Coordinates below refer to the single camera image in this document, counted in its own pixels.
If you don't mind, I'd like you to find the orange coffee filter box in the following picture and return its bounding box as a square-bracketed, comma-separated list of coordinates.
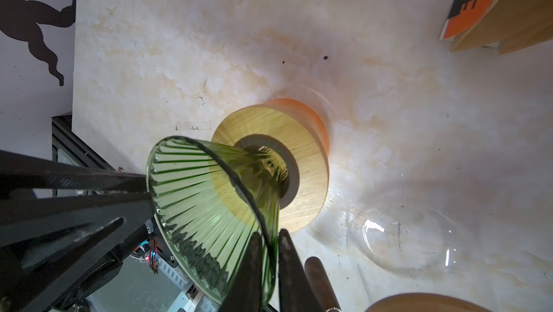
[440, 0, 552, 55]

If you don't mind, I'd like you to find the green glass dripper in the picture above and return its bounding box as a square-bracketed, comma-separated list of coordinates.
[146, 136, 289, 303]

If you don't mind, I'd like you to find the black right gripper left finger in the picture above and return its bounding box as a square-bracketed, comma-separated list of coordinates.
[218, 233, 263, 312]

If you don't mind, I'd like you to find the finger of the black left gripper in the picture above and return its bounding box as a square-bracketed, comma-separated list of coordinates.
[1, 151, 147, 192]
[1, 193, 154, 311]

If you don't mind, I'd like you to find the wooden ring dripper stand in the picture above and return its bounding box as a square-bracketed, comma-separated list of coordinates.
[212, 103, 330, 232]

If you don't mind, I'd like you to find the clear glass server jug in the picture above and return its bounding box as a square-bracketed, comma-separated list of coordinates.
[304, 203, 463, 312]

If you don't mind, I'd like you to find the wooden ring dripper holder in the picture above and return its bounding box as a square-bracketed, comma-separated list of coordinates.
[366, 293, 490, 312]

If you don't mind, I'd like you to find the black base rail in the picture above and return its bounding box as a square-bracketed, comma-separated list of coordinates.
[51, 113, 113, 170]

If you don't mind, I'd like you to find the orange glass pitcher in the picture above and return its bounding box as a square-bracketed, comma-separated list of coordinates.
[266, 98, 330, 156]

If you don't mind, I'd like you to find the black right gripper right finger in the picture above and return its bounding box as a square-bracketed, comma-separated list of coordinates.
[278, 229, 323, 312]

